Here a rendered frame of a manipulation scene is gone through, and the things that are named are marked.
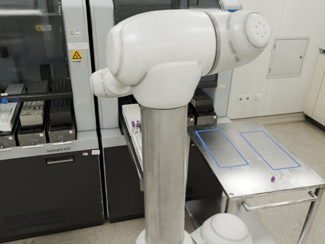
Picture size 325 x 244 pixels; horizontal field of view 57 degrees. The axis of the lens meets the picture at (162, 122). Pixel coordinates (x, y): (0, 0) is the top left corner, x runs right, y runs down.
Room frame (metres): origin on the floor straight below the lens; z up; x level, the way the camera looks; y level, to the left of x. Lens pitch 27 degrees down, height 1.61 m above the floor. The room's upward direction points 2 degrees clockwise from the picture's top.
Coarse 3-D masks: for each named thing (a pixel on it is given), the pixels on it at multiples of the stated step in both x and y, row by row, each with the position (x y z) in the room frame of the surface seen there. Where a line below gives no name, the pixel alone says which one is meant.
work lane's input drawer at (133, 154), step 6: (120, 114) 1.65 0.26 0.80; (120, 120) 1.59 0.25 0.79; (126, 126) 1.47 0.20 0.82; (126, 132) 1.43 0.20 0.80; (126, 138) 1.38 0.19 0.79; (132, 144) 1.28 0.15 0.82; (132, 150) 1.24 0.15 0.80; (132, 156) 1.21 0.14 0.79; (138, 162) 1.13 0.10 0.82; (138, 168) 1.10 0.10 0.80; (138, 174) 1.06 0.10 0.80; (138, 180) 1.06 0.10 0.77
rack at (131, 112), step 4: (132, 104) 1.66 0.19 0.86; (136, 104) 1.67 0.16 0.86; (124, 108) 1.60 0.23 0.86; (128, 108) 1.61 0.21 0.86; (132, 108) 1.60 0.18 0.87; (136, 108) 1.60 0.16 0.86; (124, 112) 1.55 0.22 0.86; (128, 112) 1.55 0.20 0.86; (132, 112) 1.55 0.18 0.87; (136, 112) 1.55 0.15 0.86; (124, 116) 1.57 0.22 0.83; (128, 116) 1.50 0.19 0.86; (132, 116) 1.51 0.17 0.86; (136, 116) 1.50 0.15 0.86; (140, 116) 1.50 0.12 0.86; (128, 120) 1.45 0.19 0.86; (132, 120) 1.45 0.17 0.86; (136, 120) 1.46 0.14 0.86; (140, 120) 1.46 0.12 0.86; (128, 124) 1.42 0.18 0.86; (128, 128) 1.42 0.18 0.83
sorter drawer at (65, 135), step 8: (72, 96) 1.90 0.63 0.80; (72, 104) 1.77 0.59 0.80; (72, 112) 1.65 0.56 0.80; (72, 120) 1.55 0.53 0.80; (56, 128) 1.42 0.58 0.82; (64, 128) 1.43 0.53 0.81; (72, 128) 1.45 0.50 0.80; (56, 136) 1.41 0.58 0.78; (64, 136) 1.42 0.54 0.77; (72, 136) 1.43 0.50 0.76; (56, 144) 1.37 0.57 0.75; (64, 144) 1.38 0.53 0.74
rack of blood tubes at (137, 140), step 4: (132, 132) 1.32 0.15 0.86; (136, 132) 1.32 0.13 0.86; (132, 136) 1.32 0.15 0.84; (136, 136) 1.29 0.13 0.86; (140, 136) 1.29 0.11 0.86; (132, 140) 1.31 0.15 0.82; (136, 140) 1.25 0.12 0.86; (140, 140) 1.24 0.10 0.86; (136, 144) 1.20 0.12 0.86; (140, 144) 1.20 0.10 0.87; (136, 148) 1.23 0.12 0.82; (140, 148) 1.18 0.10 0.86; (136, 152) 1.20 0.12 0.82; (140, 152) 1.14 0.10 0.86; (140, 156) 1.10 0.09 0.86; (140, 160) 1.16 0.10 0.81; (140, 164) 1.11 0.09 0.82
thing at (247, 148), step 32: (192, 128) 1.46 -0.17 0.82; (224, 128) 1.47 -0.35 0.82; (256, 128) 1.48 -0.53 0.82; (224, 160) 1.16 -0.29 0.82; (256, 160) 1.17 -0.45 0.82; (288, 160) 1.17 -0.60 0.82; (224, 192) 0.95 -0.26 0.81; (256, 192) 0.94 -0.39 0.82; (320, 192) 1.01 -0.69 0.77; (192, 224) 1.29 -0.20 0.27; (256, 224) 1.30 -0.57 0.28
